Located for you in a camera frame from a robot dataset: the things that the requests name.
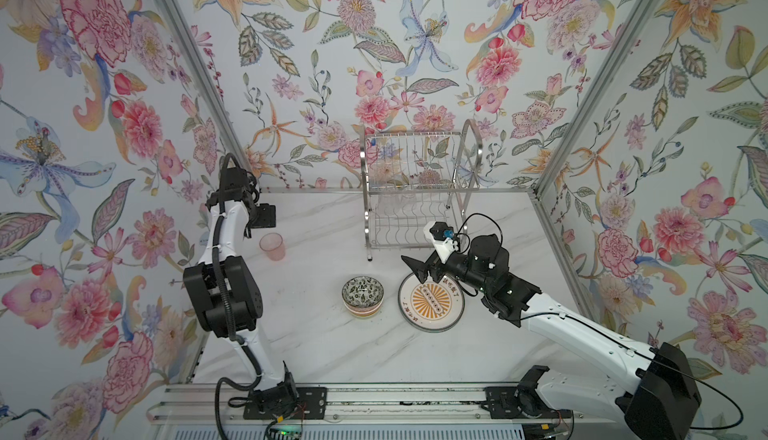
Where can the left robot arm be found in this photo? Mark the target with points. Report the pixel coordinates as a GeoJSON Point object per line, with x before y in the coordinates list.
{"type": "Point", "coordinates": [227, 301]}

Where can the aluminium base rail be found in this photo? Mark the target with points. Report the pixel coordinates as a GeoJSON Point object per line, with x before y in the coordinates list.
{"type": "Point", "coordinates": [364, 411]}

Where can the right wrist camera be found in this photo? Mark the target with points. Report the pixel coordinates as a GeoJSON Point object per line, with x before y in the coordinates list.
{"type": "Point", "coordinates": [443, 238]}

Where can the red patterned bowl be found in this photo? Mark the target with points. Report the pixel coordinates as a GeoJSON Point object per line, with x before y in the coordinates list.
{"type": "Point", "coordinates": [362, 293]}

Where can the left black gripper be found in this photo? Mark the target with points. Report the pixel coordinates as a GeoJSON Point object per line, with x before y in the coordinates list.
{"type": "Point", "coordinates": [264, 215]}

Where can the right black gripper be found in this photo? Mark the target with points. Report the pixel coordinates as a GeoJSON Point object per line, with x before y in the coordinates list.
{"type": "Point", "coordinates": [434, 266]}

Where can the orange white bowl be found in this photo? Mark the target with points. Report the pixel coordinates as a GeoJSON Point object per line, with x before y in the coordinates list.
{"type": "Point", "coordinates": [363, 312]}

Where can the pink tinted glass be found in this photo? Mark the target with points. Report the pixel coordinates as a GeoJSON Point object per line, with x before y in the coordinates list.
{"type": "Point", "coordinates": [272, 245]}

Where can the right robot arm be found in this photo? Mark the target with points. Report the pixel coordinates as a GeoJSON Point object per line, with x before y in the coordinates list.
{"type": "Point", "coordinates": [650, 390]}

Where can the chrome two-tier dish rack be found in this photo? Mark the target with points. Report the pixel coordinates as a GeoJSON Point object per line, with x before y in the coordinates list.
{"type": "Point", "coordinates": [412, 178]}

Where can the patterned plate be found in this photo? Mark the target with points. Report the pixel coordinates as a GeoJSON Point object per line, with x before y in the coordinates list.
{"type": "Point", "coordinates": [431, 307]}

